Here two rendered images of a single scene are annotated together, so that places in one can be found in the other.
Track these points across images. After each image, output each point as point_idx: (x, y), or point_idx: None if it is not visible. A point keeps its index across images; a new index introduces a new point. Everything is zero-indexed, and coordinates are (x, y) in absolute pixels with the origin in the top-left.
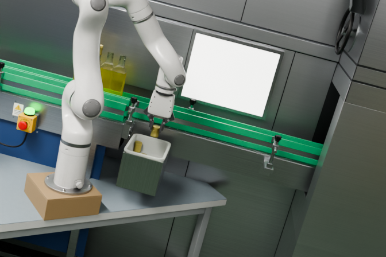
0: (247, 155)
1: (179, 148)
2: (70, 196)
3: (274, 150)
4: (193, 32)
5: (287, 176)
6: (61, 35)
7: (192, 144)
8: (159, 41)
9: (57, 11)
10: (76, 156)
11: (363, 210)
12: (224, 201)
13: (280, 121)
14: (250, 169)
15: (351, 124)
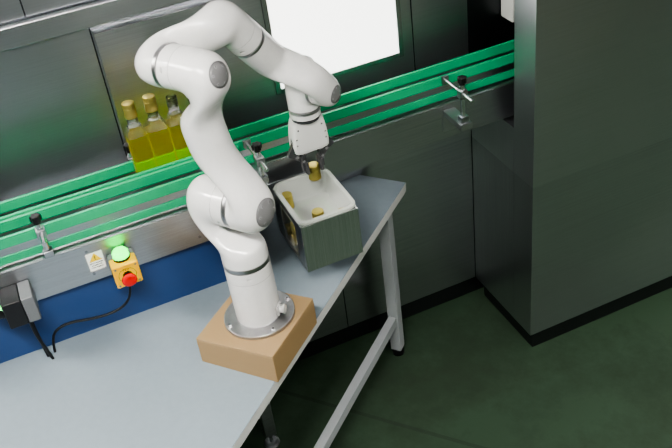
0: (421, 119)
1: (331, 164)
2: (287, 330)
3: (468, 99)
4: None
5: (478, 114)
6: (60, 109)
7: (346, 149)
8: (285, 59)
9: (32, 78)
10: (265, 279)
11: (595, 105)
12: (405, 187)
13: (421, 43)
14: (431, 133)
15: (553, 14)
